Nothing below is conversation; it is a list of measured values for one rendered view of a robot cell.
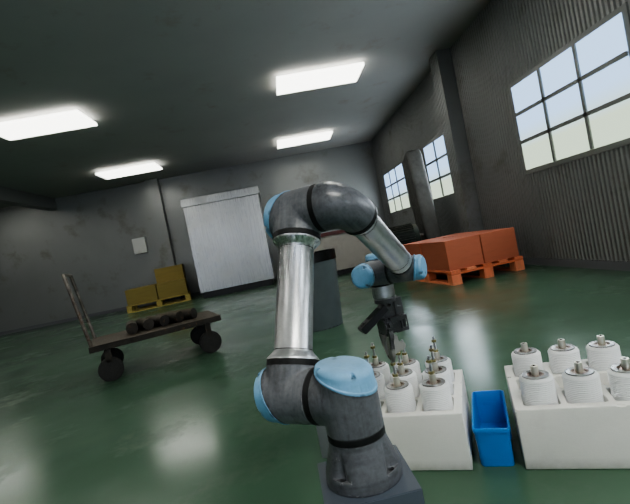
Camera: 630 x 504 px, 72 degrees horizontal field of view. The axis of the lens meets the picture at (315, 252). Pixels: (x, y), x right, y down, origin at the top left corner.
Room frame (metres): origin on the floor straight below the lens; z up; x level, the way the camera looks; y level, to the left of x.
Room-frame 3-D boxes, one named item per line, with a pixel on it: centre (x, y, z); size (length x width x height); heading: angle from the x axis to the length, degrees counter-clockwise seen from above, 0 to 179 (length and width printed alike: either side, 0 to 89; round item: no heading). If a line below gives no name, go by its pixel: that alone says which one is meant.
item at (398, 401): (1.44, -0.18, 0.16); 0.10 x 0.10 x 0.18
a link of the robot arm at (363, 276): (1.34, -0.16, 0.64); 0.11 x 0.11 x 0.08; 60
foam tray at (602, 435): (1.37, -0.73, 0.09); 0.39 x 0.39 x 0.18; 70
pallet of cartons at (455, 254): (5.46, -1.73, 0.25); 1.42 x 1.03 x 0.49; 5
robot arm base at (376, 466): (0.86, -0.01, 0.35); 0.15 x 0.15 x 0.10
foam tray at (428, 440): (1.55, -0.22, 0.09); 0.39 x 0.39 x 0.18; 71
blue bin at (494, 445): (1.43, -0.47, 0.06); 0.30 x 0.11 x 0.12; 160
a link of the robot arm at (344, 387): (0.86, 0.00, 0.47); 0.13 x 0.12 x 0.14; 60
